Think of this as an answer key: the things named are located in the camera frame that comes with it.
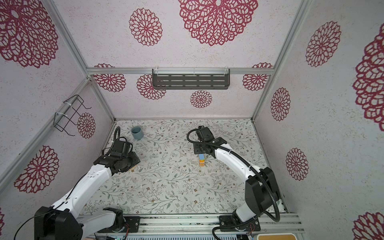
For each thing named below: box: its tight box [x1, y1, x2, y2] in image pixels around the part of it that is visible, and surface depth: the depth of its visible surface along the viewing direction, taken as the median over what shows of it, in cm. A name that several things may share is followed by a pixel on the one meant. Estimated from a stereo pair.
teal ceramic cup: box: [131, 126, 144, 140], surface depth 110 cm
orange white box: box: [256, 233, 298, 240], surface depth 67 cm
